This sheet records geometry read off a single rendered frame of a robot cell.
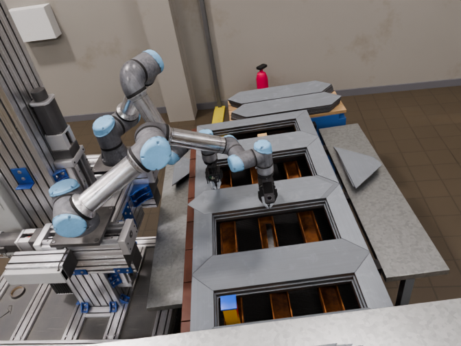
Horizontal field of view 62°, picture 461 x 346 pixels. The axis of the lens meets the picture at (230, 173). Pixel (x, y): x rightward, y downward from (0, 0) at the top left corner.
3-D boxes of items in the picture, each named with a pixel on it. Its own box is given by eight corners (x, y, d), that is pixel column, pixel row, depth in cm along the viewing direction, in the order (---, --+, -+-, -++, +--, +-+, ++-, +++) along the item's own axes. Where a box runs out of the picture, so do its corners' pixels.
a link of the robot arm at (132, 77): (117, 66, 154) (180, 165, 172) (135, 56, 161) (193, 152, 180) (103, 75, 162) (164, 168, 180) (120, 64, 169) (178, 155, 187)
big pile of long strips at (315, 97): (331, 85, 292) (331, 77, 288) (346, 110, 260) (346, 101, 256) (228, 100, 295) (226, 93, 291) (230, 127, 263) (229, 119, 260)
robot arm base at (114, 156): (99, 167, 201) (92, 152, 195) (108, 151, 213) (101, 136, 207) (125, 165, 199) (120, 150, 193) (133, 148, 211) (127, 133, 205)
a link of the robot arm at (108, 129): (94, 147, 199) (84, 124, 191) (112, 133, 208) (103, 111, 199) (110, 151, 193) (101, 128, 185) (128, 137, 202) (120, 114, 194)
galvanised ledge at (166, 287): (196, 147, 275) (195, 143, 273) (191, 306, 172) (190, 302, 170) (169, 151, 276) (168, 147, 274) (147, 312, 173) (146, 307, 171)
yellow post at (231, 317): (241, 325, 158) (234, 297, 147) (241, 336, 155) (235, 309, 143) (229, 326, 159) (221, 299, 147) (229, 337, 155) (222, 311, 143)
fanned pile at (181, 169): (194, 152, 265) (193, 147, 263) (193, 187, 234) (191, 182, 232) (177, 154, 266) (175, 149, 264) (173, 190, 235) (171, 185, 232)
